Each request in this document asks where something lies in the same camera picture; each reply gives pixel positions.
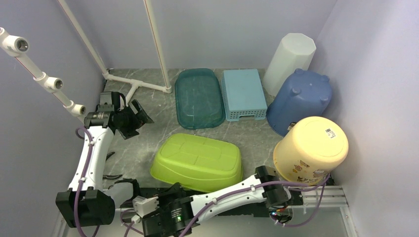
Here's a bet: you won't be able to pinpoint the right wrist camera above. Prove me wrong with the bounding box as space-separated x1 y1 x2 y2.
132 196 159 217

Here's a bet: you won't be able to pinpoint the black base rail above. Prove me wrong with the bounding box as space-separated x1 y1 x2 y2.
120 175 297 224

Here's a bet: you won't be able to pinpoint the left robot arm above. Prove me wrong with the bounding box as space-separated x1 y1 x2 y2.
55 91 153 229

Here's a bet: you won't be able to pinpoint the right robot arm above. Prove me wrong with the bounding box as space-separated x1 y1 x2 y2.
133 166 292 237

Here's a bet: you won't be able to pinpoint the light blue perforated basket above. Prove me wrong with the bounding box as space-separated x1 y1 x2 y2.
221 69 267 121

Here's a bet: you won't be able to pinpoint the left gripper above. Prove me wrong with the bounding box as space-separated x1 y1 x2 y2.
115 100 153 140

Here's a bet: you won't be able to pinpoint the black handled pliers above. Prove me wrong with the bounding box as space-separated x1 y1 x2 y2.
106 152 115 161

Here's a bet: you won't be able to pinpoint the cream cartoon bucket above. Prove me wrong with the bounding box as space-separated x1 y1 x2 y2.
273 117 349 185

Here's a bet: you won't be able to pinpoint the blue bucket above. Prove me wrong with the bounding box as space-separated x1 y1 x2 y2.
266 68 333 136

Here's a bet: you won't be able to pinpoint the white octagonal bin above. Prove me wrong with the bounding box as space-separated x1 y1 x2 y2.
262 33 316 96

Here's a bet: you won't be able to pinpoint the black flat handle piece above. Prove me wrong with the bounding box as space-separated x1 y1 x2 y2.
102 174 123 180

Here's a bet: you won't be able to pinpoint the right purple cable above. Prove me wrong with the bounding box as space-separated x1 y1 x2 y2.
178 173 331 237

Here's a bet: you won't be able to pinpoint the dark green basket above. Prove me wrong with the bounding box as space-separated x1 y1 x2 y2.
175 68 225 130

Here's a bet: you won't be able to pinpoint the white PVC pipe frame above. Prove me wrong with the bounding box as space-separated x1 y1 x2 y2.
0 0 174 125

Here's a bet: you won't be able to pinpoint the lime green basket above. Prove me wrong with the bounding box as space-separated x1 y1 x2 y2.
150 133 243 193

